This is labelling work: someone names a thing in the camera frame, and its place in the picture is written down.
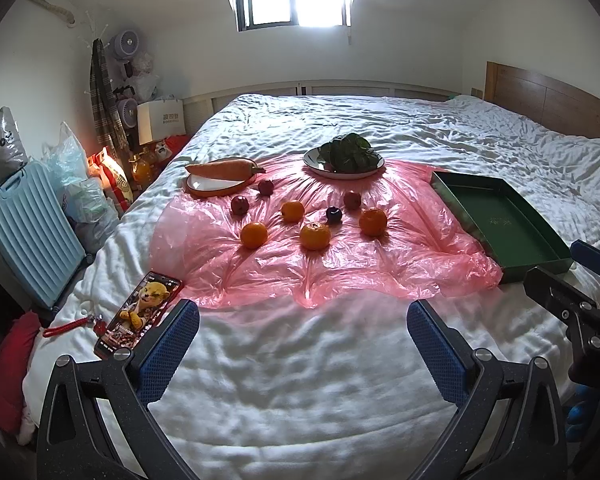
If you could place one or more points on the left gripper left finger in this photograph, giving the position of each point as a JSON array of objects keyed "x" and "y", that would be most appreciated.
[{"x": 158, "y": 355}]

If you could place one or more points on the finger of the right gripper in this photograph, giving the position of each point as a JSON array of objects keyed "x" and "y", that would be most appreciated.
[
  {"x": 586, "y": 254},
  {"x": 555, "y": 295}
]

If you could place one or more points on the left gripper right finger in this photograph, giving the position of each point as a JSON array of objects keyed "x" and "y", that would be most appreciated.
[{"x": 445, "y": 352}]

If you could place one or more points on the dark red plum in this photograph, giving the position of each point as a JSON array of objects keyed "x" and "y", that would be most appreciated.
[{"x": 239, "y": 205}]

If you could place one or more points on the orange mandarin with stem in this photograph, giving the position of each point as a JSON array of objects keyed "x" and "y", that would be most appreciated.
[{"x": 315, "y": 236}]

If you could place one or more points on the dark purple plum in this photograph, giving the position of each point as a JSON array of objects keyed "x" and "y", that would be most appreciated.
[{"x": 333, "y": 215}]

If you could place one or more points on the small orange mandarin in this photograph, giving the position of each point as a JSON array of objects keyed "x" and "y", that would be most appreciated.
[{"x": 292, "y": 211}]

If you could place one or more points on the small red plum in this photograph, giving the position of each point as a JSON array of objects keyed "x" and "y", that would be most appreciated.
[{"x": 266, "y": 187}]

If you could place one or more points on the green rectangular tray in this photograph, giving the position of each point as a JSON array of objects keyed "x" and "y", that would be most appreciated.
[{"x": 509, "y": 229}]

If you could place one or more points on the blue gloved hand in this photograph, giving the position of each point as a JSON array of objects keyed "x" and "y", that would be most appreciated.
[{"x": 581, "y": 414}]

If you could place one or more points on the red cloth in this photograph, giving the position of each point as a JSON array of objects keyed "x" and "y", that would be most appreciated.
[{"x": 15, "y": 353}]

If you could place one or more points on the clear plastic bags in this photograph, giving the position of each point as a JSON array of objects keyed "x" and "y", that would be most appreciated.
[{"x": 83, "y": 200}]

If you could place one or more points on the wooden headboard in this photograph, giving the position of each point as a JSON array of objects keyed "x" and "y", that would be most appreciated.
[{"x": 551, "y": 103}]

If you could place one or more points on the orange rimmed white plate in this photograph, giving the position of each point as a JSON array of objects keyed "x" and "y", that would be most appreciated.
[{"x": 203, "y": 187}]

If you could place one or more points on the pink plastic sheet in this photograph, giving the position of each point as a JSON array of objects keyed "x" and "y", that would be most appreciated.
[{"x": 423, "y": 253}]

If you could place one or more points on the light blue suitcase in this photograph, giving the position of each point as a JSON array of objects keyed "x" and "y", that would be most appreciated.
[{"x": 36, "y": 239}]

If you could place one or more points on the orange snack bag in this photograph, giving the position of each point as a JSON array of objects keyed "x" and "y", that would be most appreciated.
[{"x": 112, "y": 179}]

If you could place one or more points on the green leafy vegetable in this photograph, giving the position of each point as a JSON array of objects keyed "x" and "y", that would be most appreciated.
[{"x": 349, "y": 144}]

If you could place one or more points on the silver plate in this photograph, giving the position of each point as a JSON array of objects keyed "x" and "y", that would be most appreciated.
[{"x": 343, "y": 167}]

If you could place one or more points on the white cardboard box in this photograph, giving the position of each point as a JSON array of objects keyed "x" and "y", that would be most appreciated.
[{"x": 159, "y": 119}]

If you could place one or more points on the plaid scarf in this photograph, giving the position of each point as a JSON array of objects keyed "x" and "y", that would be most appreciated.
[{"x": 107, "y": 122}]

